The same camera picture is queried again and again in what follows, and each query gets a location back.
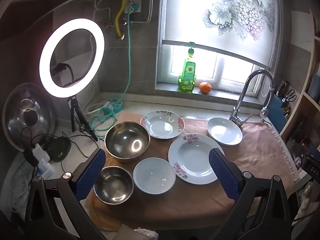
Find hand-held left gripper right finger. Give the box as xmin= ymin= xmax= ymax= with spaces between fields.
xmin=209 ymin=148 xmax=293 ymax=240

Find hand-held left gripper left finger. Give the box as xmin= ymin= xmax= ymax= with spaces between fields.
xmin=24 ymin=148 xmax=107 ymax=240

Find small steel bowl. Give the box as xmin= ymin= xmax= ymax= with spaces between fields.
xmin=93 ymin=166 xmax=134 ymax=205

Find large floral plate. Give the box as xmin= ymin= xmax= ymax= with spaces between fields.
xmin=168 ymin=133 xmax=225 ymax=184

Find white deep plate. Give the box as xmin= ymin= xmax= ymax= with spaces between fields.
xmin=206 ymin=117 xmax=243 ymax=146

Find large steel bowl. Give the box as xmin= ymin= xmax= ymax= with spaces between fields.
xmin=104 ymin=121 xmax=150 ymax=164

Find light blue bowl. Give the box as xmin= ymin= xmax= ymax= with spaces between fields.
xmin=133 ymin=157 xmax=177 ymax=195

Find small floral deep plate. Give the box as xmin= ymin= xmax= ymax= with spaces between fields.
xmin=140 ymin=110 xmax=185 ymax=140

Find dark round base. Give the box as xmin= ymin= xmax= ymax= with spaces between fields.
xmin=46 ymin=136 xmax=72 ymax=162

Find pink towel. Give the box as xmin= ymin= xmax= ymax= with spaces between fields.
xmin=85 ymin=111 xmax=300 ymax=230

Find white power adapter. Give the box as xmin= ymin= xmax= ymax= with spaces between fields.
xmin=32 ymin=144 xmax=50 ymax=162

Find black tripod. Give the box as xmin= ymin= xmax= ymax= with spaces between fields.
xmin=66 ymin=96 xmax=98 ymax=142

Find blue knife holder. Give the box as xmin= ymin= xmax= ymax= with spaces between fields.
xmin=270 ymin=80 xmax=298 ymax=133

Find teal power strip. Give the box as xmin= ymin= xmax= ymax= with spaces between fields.
xmin=109 ymin=99 xmax=123 ymax=113

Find chrome faucet sprayer head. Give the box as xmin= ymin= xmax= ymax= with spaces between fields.
xmin=259 ymin=104 xmax=270 ymax=119

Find black scissors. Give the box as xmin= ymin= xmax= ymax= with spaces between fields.
xmin=285 ymin=89 xmax=297 ymax=103

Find white knitted cloth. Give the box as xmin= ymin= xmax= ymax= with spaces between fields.
xmin=134 ymin=227 xmax=159 ymax=240

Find orange fruit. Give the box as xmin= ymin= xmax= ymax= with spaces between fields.
xmin=199 ymin=82 xmax=212 ymax=94

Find steel pot lid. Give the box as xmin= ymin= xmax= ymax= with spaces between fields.
xmin=2 ymin=82 xmax=57 ymax=152

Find chrome faucet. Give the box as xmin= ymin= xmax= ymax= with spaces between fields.
xmin=229 ymin=70 xmax=275 ymax=128

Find green dish soap bottle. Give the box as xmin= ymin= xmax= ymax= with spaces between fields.
xmin=178 ymin=41 xmax=196 ymax=93

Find white window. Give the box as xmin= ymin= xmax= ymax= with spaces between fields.
xmin=156 ymin=44 xmax=268 ymax=98

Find wooden shelf unit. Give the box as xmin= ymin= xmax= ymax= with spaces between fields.
xmin=277 ymin=7 xmax=320 ymax=205

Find grape print roller blind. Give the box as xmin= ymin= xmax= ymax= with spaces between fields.
xmin=161 ymin=0 xmax=282 ymax=70

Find black cable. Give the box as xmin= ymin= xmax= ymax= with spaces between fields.
xmin=24 ymin=127 xmax=100 ymax=155

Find teal cable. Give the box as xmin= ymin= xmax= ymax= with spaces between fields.
xmin=89 ymin=7 xmax=134 ymax=138

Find white ring light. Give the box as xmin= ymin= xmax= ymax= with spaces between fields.
xmin=39 ymin=18 xmax=105 ymax=98

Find yellow gas hose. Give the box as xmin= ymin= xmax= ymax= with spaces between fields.
xmin=115 ymin=0 xmax=127 ymax=40

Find white wall socket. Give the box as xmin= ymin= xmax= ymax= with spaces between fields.
xmin=124 ymin=0 xmax=142 ymax=14

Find braided metal hose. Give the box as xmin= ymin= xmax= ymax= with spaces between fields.
xmin=130 ymin=0 xmax=155 ymax=24

